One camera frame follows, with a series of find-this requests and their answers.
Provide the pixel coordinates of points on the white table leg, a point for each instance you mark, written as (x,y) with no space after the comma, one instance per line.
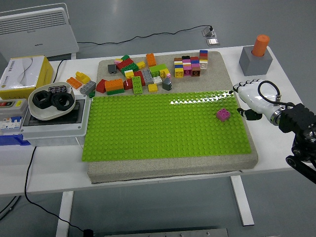
(243,205)
(64,214)

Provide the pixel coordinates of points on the long red toy brick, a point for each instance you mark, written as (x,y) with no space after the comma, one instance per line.
(124,63)

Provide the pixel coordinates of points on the flat orange toy brick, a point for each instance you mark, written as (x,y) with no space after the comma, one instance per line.
(74,82)

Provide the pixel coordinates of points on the grey block holder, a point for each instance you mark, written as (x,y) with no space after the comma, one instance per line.
(254,66)

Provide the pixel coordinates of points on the yellow blue white brick stack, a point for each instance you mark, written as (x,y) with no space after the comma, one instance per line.
(178,67)

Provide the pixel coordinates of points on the small green toy brick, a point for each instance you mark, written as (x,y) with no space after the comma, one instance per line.
(125,57)

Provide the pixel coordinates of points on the square yellow toy brick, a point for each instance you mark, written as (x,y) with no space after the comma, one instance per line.
(152,88)
(141,65)

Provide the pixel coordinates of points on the red sloped toy brick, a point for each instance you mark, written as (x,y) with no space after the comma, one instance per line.
(100,86)

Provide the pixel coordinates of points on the dark grey sloped brick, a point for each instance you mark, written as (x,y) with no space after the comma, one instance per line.
(167,84)

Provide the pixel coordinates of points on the small dark patterned board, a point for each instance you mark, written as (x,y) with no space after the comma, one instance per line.
(57,88)

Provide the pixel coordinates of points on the flat dark green brick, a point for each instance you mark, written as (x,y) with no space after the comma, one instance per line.
(115,92)

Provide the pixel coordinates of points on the red blue brown brick stack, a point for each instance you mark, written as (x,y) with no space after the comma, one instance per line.
(195,67)

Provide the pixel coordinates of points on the black plug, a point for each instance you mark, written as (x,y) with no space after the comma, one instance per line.
(88,233)

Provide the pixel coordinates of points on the magenta square toy brick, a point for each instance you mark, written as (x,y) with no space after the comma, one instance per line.
(223,115)

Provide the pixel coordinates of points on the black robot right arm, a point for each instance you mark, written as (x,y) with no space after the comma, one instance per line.
(296,118)

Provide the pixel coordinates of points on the orange cylinder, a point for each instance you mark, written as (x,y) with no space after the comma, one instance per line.
(260,45)

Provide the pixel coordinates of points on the yellow white toy brick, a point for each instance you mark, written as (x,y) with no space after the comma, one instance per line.
(129,74)

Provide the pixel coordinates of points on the small red toy brick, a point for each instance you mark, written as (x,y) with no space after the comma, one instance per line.
(128,84)

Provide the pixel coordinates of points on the white electrical enclosure box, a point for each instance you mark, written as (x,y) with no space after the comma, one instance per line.
(54,130)

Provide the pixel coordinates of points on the closed floor socket plate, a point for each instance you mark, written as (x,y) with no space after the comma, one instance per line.
(212,41)

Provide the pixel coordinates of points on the long grey toy brick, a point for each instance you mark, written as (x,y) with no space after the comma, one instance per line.
(147,77)

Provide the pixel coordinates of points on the large orange toy brick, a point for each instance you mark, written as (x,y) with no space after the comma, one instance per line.
(114,85)

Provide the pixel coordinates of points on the beige bowl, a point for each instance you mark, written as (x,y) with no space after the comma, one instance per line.
(42,113)

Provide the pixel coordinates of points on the long dark green brick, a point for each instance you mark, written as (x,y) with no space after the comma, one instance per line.
(130,67)

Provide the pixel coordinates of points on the green studded baseplate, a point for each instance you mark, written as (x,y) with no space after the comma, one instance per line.
(148,128)

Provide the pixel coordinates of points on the large black plastic nut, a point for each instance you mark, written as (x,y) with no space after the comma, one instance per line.
(55,105)
(35,98)

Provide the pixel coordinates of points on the dark grey flat brick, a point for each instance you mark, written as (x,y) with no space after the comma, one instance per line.
(112,68)

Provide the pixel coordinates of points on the yellow sloped toy brick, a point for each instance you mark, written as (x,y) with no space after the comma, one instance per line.
(82,77)

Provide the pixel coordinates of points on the small dark green brick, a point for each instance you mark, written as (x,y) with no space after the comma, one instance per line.
(92,94)

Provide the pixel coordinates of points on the pink yellow toy brick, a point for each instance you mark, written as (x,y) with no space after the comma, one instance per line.
(118,60)

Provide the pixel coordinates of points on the long orange toy brick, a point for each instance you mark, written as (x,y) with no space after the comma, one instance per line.
(151,59)

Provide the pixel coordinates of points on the grey-brown foam mat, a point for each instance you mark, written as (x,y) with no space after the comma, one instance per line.
(160,170)

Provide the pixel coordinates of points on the blue red orange white stack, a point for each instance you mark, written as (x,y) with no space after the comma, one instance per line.
(203,59)

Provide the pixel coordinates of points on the blue plastic part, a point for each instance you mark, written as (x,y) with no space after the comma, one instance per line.
(10,140)

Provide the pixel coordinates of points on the white panel heater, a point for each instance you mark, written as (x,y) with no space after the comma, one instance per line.
(37,32)

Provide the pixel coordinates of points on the long green toy brick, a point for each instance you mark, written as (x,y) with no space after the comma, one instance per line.
(137,85)

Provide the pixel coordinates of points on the open floor socket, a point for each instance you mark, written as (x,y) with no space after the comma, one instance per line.
(209,33)

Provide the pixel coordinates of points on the lime green toy brick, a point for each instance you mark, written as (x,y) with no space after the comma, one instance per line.
(156,68)

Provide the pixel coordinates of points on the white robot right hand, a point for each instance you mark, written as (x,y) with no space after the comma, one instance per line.
(254,101)

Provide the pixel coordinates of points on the light grey toy brick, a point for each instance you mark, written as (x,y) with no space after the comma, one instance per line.
(87,87)

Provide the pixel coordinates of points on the grey circuit breaker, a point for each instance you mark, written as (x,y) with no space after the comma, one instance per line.
(12,116)

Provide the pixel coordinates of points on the black pink magenta brick stack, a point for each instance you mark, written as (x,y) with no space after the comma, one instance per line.
(186,66)

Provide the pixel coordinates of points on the yellow white tissue box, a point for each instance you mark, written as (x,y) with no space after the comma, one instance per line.
(14,74)

